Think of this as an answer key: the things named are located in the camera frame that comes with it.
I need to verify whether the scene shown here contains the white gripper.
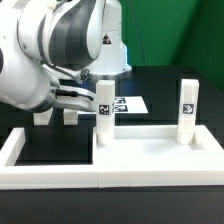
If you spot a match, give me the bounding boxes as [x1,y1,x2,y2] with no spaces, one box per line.
[54,85,96,112]

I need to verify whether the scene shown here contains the white desk top tray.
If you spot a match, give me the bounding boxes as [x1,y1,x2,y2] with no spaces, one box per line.
[93,125,224,168]

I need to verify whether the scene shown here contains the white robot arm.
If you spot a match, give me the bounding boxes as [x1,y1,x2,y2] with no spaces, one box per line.
[0,0,131,113]

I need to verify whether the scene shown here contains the fiducial marker base sheet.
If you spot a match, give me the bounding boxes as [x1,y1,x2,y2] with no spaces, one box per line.
[113,96,148,114]

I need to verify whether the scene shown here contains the white U-shaped obstacle fence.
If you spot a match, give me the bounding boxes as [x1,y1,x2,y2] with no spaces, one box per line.
[0,128,224,190]

